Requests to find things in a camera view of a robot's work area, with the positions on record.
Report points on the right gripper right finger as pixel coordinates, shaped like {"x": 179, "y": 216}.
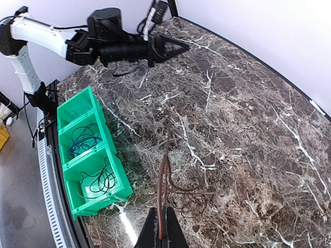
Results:
{"x": 173, "y": 236}

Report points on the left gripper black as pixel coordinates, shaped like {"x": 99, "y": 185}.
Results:
{"x": 162, "y": 48}

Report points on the black front rail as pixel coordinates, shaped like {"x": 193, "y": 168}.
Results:
{"x": 76, "y": 227}

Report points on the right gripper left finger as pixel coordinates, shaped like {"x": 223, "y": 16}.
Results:
{"x": 149, "y": 235}

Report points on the left green plastic bin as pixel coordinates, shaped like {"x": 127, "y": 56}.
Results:
{"x": 76, "y": 106}

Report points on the middle green plastic bin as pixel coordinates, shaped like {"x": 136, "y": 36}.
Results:
{"x": 84, "y": 134}

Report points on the white slotted cable duct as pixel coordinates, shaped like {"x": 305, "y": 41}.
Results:
{"x": 51, "y": 194}

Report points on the green plastic bin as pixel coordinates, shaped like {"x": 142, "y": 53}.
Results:
{"x": 84, "y": 134}
{"x": 101, "y": 180}
{"x": 76, "y": 106}

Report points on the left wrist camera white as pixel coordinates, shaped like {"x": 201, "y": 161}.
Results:
{"x": 154, "y": 17}

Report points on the right green plastic bin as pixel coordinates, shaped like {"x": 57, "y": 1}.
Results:
{"x": 101, "y": 180}

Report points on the yellow bin in background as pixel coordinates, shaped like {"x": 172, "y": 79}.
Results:
{"x": 4, "y": 136}

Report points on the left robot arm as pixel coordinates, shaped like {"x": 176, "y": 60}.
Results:
{"x": 102, "y": 38}

